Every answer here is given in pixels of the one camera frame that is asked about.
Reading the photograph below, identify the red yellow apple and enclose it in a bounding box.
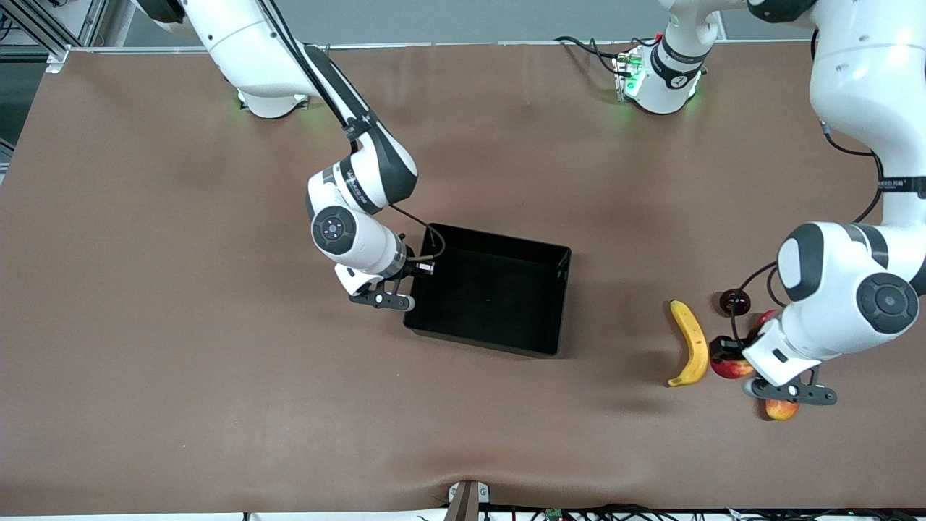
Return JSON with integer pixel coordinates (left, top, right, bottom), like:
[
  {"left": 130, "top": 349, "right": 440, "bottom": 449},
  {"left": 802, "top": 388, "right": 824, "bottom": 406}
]
[{"left": 710, "top": 353, "right": 757, "bottom": 381}]

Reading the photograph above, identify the yellow banana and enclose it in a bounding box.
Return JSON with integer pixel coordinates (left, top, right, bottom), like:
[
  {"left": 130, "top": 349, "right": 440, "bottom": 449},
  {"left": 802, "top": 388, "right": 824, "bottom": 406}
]
[{"left": 667, "top": 299, "right": 710, "bottom": 388}]

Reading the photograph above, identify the black plastic box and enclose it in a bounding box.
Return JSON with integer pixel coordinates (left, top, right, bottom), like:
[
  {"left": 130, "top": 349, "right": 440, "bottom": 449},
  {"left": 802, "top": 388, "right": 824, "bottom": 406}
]
[{"left": 403, "top": 222, "right": 572, "bottom": 358}]

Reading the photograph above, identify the brown camera stand post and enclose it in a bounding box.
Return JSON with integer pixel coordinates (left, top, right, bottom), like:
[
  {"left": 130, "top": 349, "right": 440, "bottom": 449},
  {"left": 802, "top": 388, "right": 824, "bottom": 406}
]
[{"left": 443, "top": 480, "right": 480, "bottom": 521}]

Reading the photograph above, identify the aluminium frame profile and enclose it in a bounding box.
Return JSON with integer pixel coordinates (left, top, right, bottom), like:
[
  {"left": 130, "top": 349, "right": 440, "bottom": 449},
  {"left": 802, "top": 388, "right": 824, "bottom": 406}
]
[{"left": 0, "top": 0, "right": 111, "bottom": 69}]

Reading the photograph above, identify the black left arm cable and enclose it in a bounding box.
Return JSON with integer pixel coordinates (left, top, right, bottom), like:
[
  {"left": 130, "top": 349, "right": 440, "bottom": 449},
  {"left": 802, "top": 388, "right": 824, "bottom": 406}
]
[{"left": 731, "top": 29, "right": 888, "bottom": 344}]

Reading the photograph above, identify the black left base cable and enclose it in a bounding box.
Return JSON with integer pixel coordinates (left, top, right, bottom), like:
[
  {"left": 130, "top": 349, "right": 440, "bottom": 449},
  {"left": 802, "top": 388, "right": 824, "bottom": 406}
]
[{"left": 554, "top": 35, "right": 624, "bottom": 77}]

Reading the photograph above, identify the silver table edge rail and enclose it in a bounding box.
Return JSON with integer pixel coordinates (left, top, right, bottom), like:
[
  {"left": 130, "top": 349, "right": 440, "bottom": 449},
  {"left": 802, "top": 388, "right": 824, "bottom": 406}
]
[{"left": 43, "top": 39, "right": 815, "bottom": 56}]

